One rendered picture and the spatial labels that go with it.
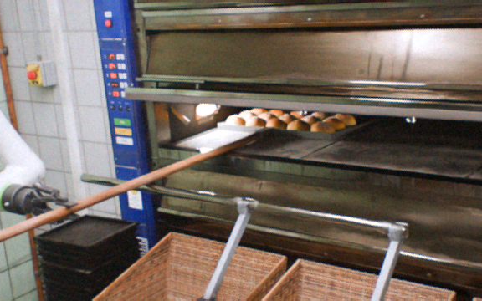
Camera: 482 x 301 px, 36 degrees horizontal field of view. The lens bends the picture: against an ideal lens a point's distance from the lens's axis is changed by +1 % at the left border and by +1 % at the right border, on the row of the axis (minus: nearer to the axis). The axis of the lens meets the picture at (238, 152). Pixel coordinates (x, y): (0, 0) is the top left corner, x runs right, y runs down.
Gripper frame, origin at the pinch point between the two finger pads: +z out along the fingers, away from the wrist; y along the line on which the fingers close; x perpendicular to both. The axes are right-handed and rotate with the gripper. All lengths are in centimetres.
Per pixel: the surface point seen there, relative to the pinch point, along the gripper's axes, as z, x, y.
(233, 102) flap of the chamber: 21, -54, -22
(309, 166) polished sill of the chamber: 39, -68, 1
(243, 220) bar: 41, -29, 6
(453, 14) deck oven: 88, -69, -47
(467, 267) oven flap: 93, -65, 24
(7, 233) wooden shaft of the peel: 1.7, 21.3, -0.3
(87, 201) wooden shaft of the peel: 1.7, -6.0, -0.7
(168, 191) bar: 10.7, -30.7, 2.3
